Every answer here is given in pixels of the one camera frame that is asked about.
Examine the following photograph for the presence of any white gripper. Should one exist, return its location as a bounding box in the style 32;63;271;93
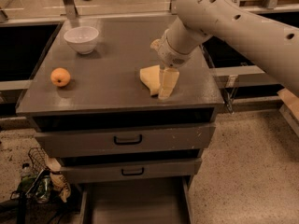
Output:
150;30;191;100

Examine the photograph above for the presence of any yellow sponge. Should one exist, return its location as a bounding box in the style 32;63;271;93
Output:
139;65;161;96

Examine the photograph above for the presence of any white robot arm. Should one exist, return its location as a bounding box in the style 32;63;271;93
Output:
150;0;299;96

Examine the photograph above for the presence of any grey top drawer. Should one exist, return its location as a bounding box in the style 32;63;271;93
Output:
36;123;215;158

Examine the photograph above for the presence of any grey drawer cabinet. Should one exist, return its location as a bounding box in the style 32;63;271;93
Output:
15;14;225;224

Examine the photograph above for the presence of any grey open bottom drawer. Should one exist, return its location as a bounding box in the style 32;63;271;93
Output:
79;177;193;224

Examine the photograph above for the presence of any grey middle drawer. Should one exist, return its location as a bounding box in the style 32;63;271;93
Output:
61;158;202;184

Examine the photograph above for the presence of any white ceramic bowl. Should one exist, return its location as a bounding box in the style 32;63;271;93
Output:
64;26;99;54

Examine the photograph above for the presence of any orange fruit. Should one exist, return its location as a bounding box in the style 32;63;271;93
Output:
50;68;71;87

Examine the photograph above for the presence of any brown cardboard box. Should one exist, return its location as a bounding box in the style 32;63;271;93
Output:
278;89;299;122

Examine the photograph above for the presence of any beige patterned bag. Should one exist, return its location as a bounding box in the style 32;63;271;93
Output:
45;156;71;203

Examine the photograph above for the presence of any green snack bag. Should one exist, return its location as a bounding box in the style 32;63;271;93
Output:
17;175;51;204

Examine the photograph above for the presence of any clear plastic bottle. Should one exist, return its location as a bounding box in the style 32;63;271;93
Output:
21;163;33;179

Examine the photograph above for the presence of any metal post left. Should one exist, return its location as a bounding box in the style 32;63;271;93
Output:
63;0;78;20

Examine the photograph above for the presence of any black wire basket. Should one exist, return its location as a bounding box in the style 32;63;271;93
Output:
28;147;47;172

